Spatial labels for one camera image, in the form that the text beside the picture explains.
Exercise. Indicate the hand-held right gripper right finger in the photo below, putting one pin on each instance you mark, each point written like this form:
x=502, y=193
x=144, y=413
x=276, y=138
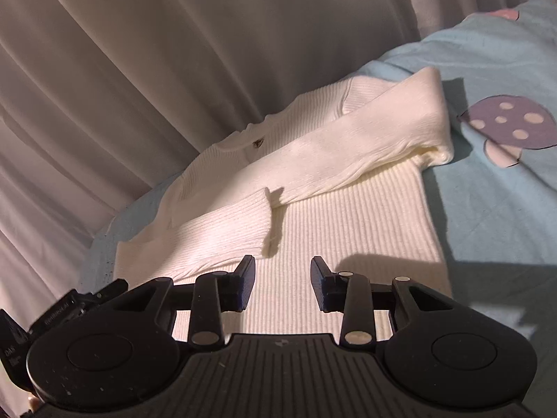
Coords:
x=319, y=285

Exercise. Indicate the blue mushroom print bedsheet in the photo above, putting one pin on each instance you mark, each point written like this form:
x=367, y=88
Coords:
x=500, y=209

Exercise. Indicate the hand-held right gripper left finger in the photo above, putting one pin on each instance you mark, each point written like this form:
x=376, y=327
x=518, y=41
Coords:
x=246, y=285

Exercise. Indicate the white ribbed knit sweater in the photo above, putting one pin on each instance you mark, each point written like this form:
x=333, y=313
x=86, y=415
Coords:
x=348, y=226

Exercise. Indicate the beige curtain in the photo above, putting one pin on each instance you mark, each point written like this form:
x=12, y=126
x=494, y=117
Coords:
x=174, y=52

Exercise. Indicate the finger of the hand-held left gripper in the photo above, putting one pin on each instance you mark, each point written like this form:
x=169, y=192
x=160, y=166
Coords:
x=106, y=294

